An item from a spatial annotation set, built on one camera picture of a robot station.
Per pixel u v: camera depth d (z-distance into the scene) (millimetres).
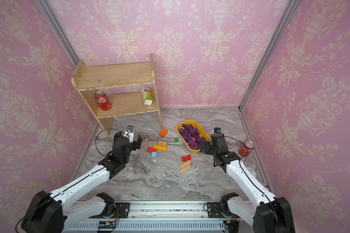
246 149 870
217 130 743
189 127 1029
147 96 917
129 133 677
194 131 1029
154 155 920
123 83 740
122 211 748
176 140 1010
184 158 897
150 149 973
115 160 621
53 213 393
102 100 835
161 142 990
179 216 730
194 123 1030
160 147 971
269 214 387
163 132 1042
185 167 880
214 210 733
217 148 624
